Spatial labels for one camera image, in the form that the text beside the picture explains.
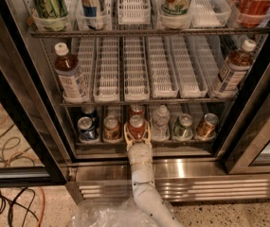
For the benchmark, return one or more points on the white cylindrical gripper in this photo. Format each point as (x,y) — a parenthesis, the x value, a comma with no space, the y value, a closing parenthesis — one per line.
(139,154)

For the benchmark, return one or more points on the red coke can front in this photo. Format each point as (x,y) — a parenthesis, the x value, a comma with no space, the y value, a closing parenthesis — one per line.
(136,126)

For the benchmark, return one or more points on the red coke can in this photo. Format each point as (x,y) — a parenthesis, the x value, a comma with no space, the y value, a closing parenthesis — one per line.
(136,126)
(136,109)

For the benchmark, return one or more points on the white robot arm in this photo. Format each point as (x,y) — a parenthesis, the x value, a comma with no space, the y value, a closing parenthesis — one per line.
(146,196)

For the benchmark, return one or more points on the brown soda can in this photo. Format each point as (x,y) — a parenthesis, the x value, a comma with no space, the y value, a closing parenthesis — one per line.
(111,128)

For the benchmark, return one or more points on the red coke can rear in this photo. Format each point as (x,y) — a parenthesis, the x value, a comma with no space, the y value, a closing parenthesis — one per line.
(136,109)

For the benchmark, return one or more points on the green soda can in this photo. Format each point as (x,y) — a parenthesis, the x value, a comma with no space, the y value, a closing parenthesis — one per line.
(182,129)

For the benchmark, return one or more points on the white tray middle shelf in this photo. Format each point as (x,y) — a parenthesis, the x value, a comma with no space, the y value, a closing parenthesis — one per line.
(162,74)
(106,84)
(189,76)
(136,82)

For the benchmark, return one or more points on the white tray shelf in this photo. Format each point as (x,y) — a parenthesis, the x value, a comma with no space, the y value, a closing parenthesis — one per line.
(209,13)
(134,12)
(162,74)
(189,76)
(136,82)
(106,84)

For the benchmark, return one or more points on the blue pepsi can front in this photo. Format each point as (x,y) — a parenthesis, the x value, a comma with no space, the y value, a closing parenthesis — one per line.
(87,129)

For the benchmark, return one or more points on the blue pepsi can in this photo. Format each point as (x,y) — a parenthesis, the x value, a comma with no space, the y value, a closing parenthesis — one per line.
(89,111)
(87,129)

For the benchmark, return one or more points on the blue pepsi can rear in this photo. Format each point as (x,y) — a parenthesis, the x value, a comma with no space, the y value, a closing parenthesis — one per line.
(89,111)

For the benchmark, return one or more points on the orange-brown tilted can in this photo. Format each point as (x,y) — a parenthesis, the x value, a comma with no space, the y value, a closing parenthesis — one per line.
(207,126)

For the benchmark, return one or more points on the stainless steel fridge base grille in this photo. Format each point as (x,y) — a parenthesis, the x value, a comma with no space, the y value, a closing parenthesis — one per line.
(177,180)

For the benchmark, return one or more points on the left glass fridge door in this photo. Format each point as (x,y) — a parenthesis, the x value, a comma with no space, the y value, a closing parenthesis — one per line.
(21,176)

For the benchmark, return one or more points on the white tray top shelf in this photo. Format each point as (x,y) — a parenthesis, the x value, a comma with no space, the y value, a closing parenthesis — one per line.
(209,13)
(134,12)

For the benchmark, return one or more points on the large coca-cola can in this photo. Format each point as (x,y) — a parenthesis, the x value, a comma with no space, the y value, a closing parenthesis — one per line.
(251,12)

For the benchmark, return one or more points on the clear plastic bin with bag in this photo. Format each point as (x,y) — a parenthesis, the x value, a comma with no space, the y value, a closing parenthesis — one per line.
(111,214)

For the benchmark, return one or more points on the left tea bottle white cap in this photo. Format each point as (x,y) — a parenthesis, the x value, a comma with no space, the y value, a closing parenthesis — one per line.
(70,74)

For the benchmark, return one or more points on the tea bottle white cap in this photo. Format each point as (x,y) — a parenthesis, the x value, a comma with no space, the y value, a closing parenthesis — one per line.
(70,74)
(235,66)

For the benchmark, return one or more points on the right tea bottle white cap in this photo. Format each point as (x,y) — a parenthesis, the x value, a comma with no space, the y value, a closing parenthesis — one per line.
(235,66)

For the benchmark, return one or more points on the middle wire shelf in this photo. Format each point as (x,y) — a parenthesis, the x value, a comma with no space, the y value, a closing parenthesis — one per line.
(150,102)

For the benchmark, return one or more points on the wire shelf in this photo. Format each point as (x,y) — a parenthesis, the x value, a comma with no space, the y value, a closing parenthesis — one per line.
(150,32)
(150,102)

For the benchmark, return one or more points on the top wire shelf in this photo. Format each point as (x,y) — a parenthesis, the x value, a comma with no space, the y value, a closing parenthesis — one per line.
(150,32)

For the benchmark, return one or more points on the right fridge door frame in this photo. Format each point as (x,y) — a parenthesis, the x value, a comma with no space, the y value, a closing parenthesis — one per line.
(247,127)

